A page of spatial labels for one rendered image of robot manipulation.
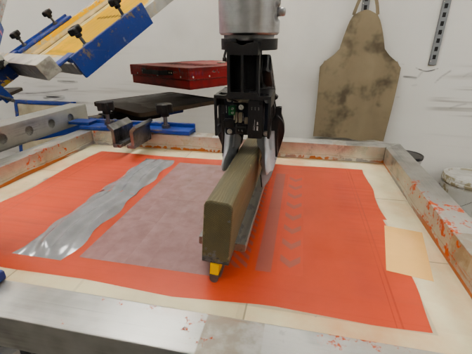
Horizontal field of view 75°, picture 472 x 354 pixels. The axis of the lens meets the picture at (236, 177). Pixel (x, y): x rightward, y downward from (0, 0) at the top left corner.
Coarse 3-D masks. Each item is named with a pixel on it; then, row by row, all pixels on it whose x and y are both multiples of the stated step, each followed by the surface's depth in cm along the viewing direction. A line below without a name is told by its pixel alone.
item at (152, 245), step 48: (48, 192) 55; (96, 192) 55; (0, 240) 41; (96, 240) 41; (144, 240) 41; (192, 240) 41; (336, 240) 41; (384, 240) 41; (144, 288) 33; (192, 288) 33; (240, 288) 33; (288, 288) 33; (336, 288) 33; (384, 288) 33
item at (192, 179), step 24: (72, 168) 65; (96, 168) 65; (120, 168) 65; (168, 168) 65; (192, 168) 65; (216, 168) 65; (288, 168) 65; (312, 168) 65; (336, 168) 65; (144, 192) 55; (168, 192) 54; (192, 192) 54; (312, 192) 55; (336, 192) 55; (360, 192) 55; (360, 216) 47; (384, 216) 47
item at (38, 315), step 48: (48, 144) 68; (96, 144) 81; (144, 144) 78; (192, 144) 75; (288, 144) 71; (336, 144) 69; (384, 144) 68; (432, 192) 46; (0, 288) 28; (48, 288) 28; (0, 336) 26; (48, 336) 25; (96, 336) 23; (144, 336) 23; (192, 336) 23; (240, 336) 23; (288, 336) 23; (336, 336) 23
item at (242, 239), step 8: (256, 184) 50; (256, 192) 47; (256, 200) 45; (248, 208) 42; (256, 208) 43; (248, 216) 40; (248, 224) 39; (240, 232) 37; (248, 232) 37; (200, 240) 36; (240, 240) 35; (248, 240) 37; (240, 248) 35
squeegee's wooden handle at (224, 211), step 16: (256, 144) 48; (240, 160) 41; (256, 160) 45; (224, 176) 36; (240, 176) 36; (256, 176) 49; (224, 192) 32; (240, 192) 33; (208, 208) 30; (224, 208) 30; (240, 208) 35; (208, 224) 31; (224, 224) 31; (240, 224) 38; (208, 240) 32; (224, 240) 31; (208, 256) 33; (224, 256) 32
